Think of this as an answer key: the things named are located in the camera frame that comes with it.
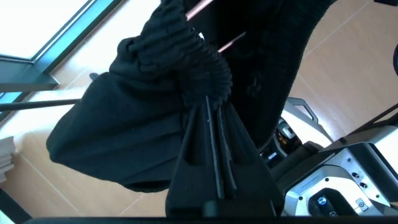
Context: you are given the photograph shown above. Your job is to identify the pink clothes hanger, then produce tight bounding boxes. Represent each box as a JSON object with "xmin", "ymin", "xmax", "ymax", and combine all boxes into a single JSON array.
[{"xmin": 185, "ymin": 0, "xmax": 247, "ymax": 53}]

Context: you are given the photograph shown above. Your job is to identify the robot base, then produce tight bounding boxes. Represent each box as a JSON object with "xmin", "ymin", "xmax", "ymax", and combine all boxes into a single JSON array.
[{"xmin": 259, "ymin": 96, "xmax": 398, "ymax": 218}]

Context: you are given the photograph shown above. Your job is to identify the black clothes rack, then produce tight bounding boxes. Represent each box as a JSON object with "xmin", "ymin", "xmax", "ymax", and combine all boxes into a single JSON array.
[{"xmin": 0, "ymin": 73, "xmax": 100, "ymax": 113}]

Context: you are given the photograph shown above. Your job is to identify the window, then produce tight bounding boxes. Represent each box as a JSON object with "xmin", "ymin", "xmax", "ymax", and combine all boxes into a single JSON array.
[{"xmin": 0, "ymin": 0, "xmax": 124, "ymax": 122}]

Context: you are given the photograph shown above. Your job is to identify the black shorts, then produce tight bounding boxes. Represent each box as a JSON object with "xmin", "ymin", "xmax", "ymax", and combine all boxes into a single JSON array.
[{"xmin": 45, "ymin": 0, "xmax": 338, "ymax": 193}]

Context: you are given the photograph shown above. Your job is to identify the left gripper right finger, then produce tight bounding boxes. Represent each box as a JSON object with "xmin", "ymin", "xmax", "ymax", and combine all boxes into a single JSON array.
[{"xmin": 217, "ymin": 102, "xmax": 284, "ymax": 215}]

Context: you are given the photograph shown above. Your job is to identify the beige curtain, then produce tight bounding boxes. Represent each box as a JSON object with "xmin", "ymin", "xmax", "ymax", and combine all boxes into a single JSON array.
[{"xmin": 0, "ymin": 136, "xmax": 16, "ymax": 184}]

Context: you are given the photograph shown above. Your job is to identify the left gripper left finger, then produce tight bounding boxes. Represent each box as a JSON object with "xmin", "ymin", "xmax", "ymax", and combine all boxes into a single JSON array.
[{"xmin": 165, "ymin": 96, "xmax": 223, "ymax": 217}]

